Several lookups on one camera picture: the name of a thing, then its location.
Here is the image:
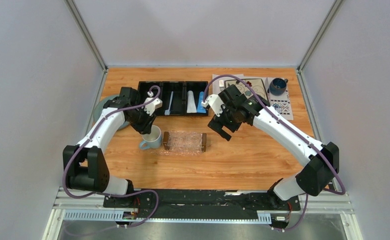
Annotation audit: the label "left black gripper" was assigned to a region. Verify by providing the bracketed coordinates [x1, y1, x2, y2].
[127, 104, 157, 136]

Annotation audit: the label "light blue mug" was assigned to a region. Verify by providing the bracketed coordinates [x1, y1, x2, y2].
[139, 125, 162, 150]

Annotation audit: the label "grey white toothpaste tube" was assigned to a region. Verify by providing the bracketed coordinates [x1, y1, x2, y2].
[186, 90, 197, 114]

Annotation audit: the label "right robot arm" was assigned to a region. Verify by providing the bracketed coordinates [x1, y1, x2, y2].
[202, 86, 339, 210]

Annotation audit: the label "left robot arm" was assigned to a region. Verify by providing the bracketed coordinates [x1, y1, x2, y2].
[62, 85, 162, 208]

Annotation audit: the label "blue toothpaste tube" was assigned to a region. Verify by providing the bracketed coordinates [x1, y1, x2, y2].
[196, 91, 207, 114]

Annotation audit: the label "light blue toothbrush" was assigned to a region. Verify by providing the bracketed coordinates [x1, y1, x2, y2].
[164, 91, 174, 116]

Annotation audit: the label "grey blue round plate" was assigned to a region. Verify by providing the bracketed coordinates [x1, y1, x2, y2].
[93, 94, 129, 131]

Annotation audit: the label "black compartment organizer box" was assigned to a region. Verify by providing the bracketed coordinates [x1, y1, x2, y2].
[137, 81, 208, 117]

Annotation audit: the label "square floral plate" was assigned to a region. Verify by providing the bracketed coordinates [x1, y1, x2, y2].
[224, 78, 268, 101]

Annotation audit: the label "patterned white placemat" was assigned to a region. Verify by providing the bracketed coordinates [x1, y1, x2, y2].
[212, 74, 294, 121]

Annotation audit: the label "knife beside plate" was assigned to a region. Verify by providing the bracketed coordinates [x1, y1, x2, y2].
[264, 77, 270, 99]

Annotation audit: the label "dark blue mug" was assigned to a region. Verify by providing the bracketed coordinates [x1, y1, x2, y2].
[269, 78, 288, 96]

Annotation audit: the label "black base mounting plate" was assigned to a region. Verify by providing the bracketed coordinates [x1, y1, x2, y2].
[103, 189, 301, 228]

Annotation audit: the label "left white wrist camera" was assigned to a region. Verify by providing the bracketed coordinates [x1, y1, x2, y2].
[143, 91, 163, 116]

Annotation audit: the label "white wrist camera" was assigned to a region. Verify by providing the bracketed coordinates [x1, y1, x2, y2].
[143, 91, 163, 116]
[202, 94, 226, 117]

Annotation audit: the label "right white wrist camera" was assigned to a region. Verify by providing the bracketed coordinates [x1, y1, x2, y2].
[202, 94, 226, 117]

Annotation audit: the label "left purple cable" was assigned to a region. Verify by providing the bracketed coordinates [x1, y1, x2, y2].
[61, 85, 162, 237]

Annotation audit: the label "purple cable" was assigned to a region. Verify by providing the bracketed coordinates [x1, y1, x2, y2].
[61, 85, 162, 237]
[202, 74, 347, 232]

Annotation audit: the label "clear glass tray wooden handles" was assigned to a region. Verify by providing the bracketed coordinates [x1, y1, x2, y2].
[151, 131, 207, 156]

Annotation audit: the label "pink handled fork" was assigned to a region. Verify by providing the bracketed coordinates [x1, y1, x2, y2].
[219, 79, 225, 92]

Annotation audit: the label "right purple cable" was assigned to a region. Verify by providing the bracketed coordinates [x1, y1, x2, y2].
[202, 74, 347, 232]

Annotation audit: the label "aluminium frame rail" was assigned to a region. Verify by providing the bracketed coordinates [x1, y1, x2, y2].
[42, 187, 363, 240]

